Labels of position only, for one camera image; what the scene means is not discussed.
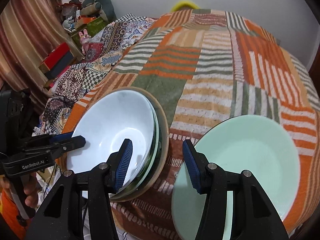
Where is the striped brown curtain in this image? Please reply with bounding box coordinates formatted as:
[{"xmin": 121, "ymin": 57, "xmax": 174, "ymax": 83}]
[{"xmin": 1, "ymin": 0, "xmax": 81, "ymax": 113}]

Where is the left hand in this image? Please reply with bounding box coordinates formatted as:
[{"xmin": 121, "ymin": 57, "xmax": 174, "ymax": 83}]
[{"xmin": 1, "ymin": 172, "xmax": 39, "ymax": 208}]

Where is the colourful patterned quilt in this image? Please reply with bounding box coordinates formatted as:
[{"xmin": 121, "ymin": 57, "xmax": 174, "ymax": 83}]
[{"xmin": 34, "ymin": 14, "xmax": 156, "ymax": 135}]

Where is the mint green plate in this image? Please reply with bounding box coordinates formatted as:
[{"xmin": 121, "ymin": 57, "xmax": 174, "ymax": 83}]
[{"xmin": 172, "ymin": 115, "xmax": 300, "ymax": 239}]

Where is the white bowl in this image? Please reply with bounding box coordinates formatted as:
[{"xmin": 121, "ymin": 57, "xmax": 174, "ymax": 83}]
[{"xmin": 66, "ymin": 89, "xmax": 156, "ymax": 191}]

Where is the green cardboard box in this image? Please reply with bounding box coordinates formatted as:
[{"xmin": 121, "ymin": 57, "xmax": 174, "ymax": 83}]
[{"xmin": 69, "ymin": 17, "xmax": 108, "ymax": 49}]

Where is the red flat box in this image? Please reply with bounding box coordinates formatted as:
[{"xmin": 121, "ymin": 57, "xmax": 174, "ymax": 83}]
[{"xmin": 39, "ymin": 42, "xmax": 70, "ymax": 74}]

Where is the mint green bowl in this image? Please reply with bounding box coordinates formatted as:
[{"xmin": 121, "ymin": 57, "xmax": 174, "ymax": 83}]
[{"xmin": 109, "ymin": 100, "xmax": 159, "ymax": 200}]

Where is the pink rabbit figurine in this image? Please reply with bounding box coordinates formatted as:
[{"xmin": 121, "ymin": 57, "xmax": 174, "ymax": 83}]
[{"xmin": 78, "ymin": 29, "xmax": 91, "ymax": 55}]

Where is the orange striped patchwork blanket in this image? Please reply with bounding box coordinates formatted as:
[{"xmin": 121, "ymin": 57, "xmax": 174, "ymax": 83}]
[{"xmin": 64, "ymin": 9, "xmax": 319, "ymax": 239}]

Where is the grey green plush toy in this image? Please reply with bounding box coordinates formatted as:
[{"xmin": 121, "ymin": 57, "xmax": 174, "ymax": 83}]
[{"xmin": 80, "ymin": 0, "xmax": 117, "ymax": 23}]

